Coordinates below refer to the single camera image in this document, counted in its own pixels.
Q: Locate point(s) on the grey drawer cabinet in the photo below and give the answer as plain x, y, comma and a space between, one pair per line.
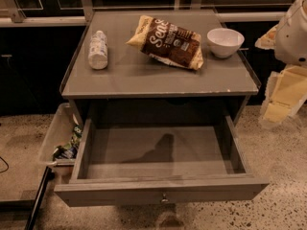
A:
132, 74

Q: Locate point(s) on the clear plastic bin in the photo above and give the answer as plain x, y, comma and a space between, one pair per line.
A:
59, 133

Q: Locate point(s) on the white bowl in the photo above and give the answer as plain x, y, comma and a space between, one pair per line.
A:
224, 42

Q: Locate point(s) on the brown yellow snack bag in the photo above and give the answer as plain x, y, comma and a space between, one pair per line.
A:
168, 43

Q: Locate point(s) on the crumpled wrappers in bin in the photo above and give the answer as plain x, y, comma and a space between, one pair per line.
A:
70, 150

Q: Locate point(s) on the black floor bar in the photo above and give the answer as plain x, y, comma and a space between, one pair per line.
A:
47, 176

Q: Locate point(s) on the white plastic bottle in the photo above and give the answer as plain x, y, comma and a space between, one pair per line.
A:
97, 55

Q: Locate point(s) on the metal railing frame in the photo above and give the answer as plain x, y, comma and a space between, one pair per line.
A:
44, 12

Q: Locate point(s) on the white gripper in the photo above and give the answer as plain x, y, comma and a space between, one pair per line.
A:
293, 38

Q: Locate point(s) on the grey top drawer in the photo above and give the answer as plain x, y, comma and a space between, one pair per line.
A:
129, 165

